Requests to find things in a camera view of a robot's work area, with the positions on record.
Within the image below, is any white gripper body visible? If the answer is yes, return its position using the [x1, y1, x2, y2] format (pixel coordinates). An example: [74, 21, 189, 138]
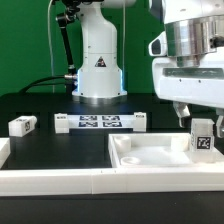
[148, 32, 224, 108]

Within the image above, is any white U-shaped obstacle fence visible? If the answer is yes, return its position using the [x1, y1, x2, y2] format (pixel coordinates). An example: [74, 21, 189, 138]
[0, 135, 224, 197]

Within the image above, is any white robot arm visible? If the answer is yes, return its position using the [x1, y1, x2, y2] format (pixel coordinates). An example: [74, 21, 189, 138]
[56, 0, 224, 138]

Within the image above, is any white marker base plate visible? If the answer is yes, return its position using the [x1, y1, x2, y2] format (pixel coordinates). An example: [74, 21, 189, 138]
[54, 112, 147, 133]

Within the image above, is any black cable bundle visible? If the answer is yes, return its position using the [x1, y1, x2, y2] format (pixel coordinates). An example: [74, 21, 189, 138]
[18, 75, 79, 94]

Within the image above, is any white square tabletop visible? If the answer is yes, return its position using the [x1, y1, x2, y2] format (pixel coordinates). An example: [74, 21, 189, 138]
[108, 133, 224, 171]

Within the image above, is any white thin cable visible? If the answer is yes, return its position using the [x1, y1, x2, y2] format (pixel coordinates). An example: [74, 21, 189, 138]
[47, 0, 56, 94]

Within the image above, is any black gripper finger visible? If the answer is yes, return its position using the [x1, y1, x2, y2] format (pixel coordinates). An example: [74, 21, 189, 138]
[173, 102, 191, 128]
[216, 108, 224, 138]

